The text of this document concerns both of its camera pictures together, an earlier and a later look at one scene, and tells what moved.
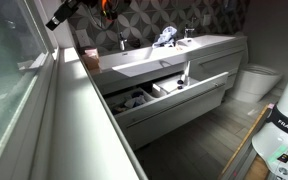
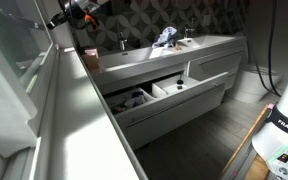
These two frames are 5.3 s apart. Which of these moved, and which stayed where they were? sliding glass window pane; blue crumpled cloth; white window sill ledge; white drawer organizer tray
Moved: sliding glass window pane
Stayed: white window sill ledge; white drawer organizer tray; blue crumpled cloth
